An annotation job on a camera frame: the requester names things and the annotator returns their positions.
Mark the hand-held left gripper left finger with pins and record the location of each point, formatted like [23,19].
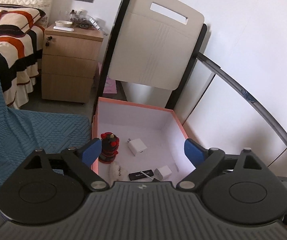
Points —
[91,152]

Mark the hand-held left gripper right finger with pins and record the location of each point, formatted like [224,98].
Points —
[193,152]

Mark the red and black toy figure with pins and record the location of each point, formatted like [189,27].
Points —
[109,146]

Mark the white fluffy plush piece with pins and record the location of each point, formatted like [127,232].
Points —
[114,171]

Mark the white cube charger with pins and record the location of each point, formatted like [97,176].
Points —
[164,172]

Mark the white charger with prongs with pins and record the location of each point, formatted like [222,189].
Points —
[137,148]

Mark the black usb stick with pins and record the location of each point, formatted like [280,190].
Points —
[138,175]

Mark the pink cardboard box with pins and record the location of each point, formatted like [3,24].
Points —
[138,120]

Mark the pink paper bag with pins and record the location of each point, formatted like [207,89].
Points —
[109,86]

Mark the blue textured blanket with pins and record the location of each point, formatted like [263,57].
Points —
[8,130]

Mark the wooden drawer nightstand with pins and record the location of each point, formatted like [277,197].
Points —
[68,67]

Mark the folding chair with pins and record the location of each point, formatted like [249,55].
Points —
[153,50]

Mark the black keys in lock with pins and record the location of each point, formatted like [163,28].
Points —
[49,40]

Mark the striped bed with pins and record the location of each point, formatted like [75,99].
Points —
[16,55]

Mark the white flat remote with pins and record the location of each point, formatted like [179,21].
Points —
[63,29]

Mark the pile of small bottles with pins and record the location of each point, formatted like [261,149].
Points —
[83,21]

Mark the white bowl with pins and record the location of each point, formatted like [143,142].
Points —
[63,23]

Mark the curved grey metal rail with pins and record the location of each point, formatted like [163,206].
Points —
[246,95]

